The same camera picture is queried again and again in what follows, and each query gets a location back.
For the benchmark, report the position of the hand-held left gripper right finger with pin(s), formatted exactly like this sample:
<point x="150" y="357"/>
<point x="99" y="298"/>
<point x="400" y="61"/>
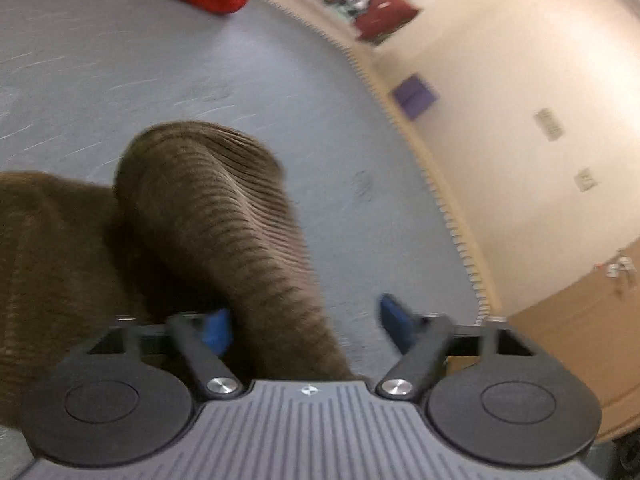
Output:
<point x="397" y="322"/>

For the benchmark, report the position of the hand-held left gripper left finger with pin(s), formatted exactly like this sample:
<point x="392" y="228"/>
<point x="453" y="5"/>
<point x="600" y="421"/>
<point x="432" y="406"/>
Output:
<point x="217" y="332"/>

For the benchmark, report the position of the brown wooden door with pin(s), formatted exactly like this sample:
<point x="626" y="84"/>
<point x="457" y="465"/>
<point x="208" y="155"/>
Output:
<point x="590" y="340"/>

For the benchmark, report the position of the bunch of keys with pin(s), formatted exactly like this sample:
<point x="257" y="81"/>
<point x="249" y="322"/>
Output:
<point x="617" y="267"/>

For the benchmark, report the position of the purple box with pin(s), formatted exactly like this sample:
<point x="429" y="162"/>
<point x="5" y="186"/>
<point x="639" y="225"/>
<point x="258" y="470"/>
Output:
<point x="415" y="96"/>

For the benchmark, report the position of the dark red bag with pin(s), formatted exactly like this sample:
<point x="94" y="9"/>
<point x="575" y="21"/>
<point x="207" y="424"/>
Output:
<point x="387" y="15"/>

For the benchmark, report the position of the small wall outlet plate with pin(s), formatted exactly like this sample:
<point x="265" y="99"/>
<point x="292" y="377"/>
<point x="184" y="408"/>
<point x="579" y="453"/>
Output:
<point x="584" y="180"/>

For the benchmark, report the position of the large wall outlet plate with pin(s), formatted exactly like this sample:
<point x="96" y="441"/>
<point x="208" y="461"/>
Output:
<point x="548" y="124"/>

